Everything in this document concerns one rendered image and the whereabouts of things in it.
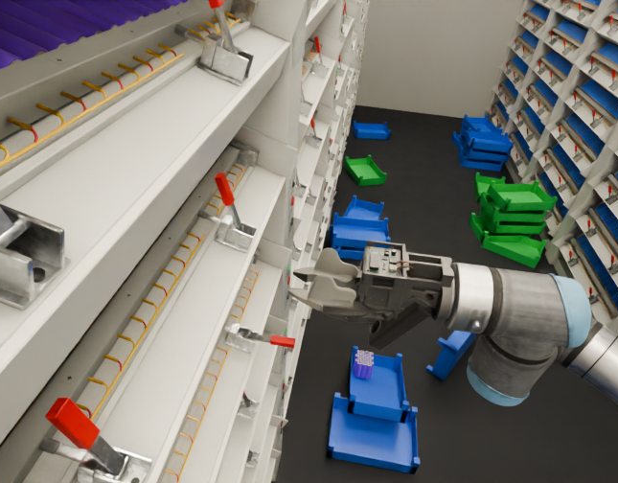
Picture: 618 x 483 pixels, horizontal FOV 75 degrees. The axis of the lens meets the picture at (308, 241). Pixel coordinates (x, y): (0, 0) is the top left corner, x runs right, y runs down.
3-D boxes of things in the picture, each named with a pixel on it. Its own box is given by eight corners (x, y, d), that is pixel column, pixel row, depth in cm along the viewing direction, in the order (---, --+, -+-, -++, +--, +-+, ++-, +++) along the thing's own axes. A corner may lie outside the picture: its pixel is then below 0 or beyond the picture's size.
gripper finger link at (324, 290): (287, 264, 54) (357, 266, 54) (287, 295, 58) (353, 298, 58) (286, 280, 51) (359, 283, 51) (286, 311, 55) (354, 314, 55)
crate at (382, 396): (350, 361, 170) (353, 345, 167) (398, 370, 168) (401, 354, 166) (347, 412, 142) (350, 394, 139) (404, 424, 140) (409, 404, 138)
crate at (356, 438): (412, 418, 152) (417, 406, 147) (414, 474, 136) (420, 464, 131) (332, 402, 155) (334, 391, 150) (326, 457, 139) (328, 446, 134)
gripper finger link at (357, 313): (323, 287, 57) (385, 289, 57) (322, 296, 58) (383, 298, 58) (323, 312, 53) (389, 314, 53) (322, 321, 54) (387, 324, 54)
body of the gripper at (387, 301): (361, 237, 56) (451, 248, 55) (355, 283, 61) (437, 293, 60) (358, 274, 50) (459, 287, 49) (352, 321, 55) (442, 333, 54)
